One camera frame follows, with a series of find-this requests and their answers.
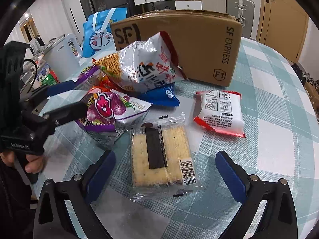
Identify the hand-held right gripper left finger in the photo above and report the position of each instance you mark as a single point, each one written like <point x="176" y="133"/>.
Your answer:
<point x="103" y="171"/>

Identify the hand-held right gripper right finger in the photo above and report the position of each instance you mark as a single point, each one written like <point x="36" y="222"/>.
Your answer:
<point x="231" y="176"/>

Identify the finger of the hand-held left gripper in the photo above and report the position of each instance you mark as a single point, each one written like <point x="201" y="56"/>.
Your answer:
<point x="67" y="112"/>
<point x="61" y="88"/>

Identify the large purple snack bag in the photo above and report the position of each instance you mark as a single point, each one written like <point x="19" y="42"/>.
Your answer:
<point x="109" y="107"/>

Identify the white red-edged packet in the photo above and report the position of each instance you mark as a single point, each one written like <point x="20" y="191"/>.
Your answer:
<point x="219" y="114"/>

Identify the clear cracker packet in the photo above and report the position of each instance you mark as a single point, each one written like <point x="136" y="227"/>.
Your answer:
<point x="172" y="144"/>

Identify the white noodle snack bag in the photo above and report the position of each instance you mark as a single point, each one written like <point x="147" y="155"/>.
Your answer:
<point x="139" y="67"/>

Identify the brown cardboard box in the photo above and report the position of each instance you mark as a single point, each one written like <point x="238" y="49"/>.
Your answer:
<point x="194" y="49"/>

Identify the person's left forearm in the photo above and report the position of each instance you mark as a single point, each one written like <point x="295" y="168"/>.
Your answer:
<point x="12" y="204"/>

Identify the person's left hand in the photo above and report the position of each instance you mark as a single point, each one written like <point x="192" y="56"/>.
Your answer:
<point x="35" y="163"/>

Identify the green carton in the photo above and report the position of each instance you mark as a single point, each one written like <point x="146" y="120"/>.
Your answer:
<point x="48" y="79"/>

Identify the white appliance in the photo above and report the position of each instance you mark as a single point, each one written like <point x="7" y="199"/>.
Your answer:
<point x="62" y="57"/>

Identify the blue cartoon gift bag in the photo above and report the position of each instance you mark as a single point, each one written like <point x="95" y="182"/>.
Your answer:
<point x="99" y="37"/>

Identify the blue cookie packet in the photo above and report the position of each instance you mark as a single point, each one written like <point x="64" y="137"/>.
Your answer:
<point x="159" y="97"/>

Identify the dark patterned cloth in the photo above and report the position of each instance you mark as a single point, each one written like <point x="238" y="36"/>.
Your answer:
<point x="306" y="79"/>

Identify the wooden door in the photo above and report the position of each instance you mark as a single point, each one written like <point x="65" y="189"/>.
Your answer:
<point x="279" y="17"/>

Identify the silver suitcase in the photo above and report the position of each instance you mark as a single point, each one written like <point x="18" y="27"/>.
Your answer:
<point x="239" y="7"/>

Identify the white suitcase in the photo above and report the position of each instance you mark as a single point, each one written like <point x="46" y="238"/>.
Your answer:
<point x="214" y="0"/>

